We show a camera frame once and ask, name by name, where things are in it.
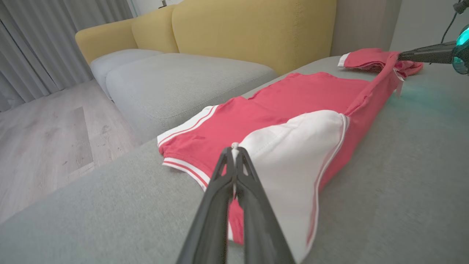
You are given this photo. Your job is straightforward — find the grey sofa seat cushion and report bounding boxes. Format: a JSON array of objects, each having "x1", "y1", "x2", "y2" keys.
[
  {"x1": 90, "y1": 48, "x2": 163, "y2": 99},
  {"x1": 106, "y1": 52, "x2": 279, "y2": 145}
]

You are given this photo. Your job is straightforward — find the grey pleated curtain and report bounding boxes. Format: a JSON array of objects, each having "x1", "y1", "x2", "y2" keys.
[{"x1": 0, "y1": 0, "x2": 135, "y2": 112}]

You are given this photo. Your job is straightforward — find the yellow and grey sofa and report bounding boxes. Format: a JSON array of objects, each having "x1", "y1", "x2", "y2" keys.
[{"x1": 0, "y1": 55, "x2": 469, "y2": 264}]

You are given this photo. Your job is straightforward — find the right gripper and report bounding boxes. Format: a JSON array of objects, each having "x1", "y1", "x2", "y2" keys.
[{"x1": 398, "y1": 24, "x2": 469, "y2": 76}]

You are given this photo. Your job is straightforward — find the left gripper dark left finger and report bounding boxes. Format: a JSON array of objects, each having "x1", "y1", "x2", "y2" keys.
[{"x1": 176, "y1": 147, "x2": 236, "y2": 264}]

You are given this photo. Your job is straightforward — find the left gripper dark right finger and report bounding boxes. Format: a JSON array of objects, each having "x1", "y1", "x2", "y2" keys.
[{"x1": 234, "y1": 147, "x2": 296, "y2": 264}]

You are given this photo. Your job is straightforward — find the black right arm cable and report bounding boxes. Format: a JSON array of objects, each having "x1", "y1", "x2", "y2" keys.
[{"x1": 441, "y1": 0, "x2": 469, "y2": 44}]

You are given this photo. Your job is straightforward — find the wide yellow sofa back cushion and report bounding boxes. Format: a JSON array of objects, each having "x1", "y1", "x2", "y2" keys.
[{"x1": 171, "y1": 0, "x2": 337, "y2": 76}]

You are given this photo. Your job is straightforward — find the red basketball shorts white panels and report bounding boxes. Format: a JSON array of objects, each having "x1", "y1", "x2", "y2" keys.
[{"x1": 157, "y1": 51, "x2": 407, "y2": 264}]

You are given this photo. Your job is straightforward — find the red jersey white trim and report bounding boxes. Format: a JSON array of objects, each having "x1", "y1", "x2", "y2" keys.
[{"x1": 337, "y1": 47, "x2": 424, "y2": 78}]

